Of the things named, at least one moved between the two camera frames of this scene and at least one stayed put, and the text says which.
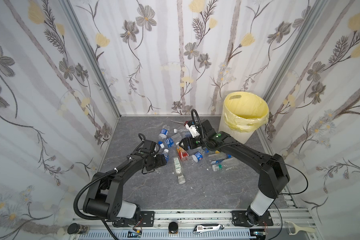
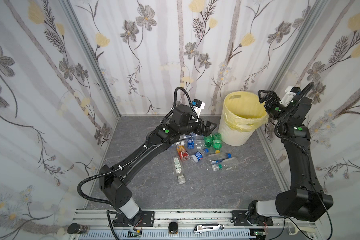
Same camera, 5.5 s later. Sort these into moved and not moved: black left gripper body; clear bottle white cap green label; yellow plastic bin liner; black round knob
Moved: black left gripper body
Not moved: clear bottle white cap green label; black round knob; yellow plastic bin liner
